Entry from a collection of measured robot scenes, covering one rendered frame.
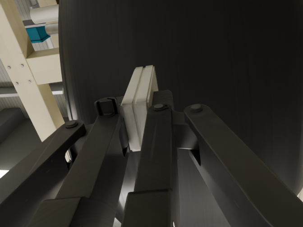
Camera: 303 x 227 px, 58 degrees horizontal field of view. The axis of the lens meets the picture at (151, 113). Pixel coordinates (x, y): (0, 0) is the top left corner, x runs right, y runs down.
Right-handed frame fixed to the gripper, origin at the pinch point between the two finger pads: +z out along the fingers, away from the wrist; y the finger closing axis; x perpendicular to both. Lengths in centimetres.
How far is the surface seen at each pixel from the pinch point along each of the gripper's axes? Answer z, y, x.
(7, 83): 468, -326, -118
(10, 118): 441, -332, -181
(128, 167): 8.4, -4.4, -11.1
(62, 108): 461, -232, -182
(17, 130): 436, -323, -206
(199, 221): 10.4, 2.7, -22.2
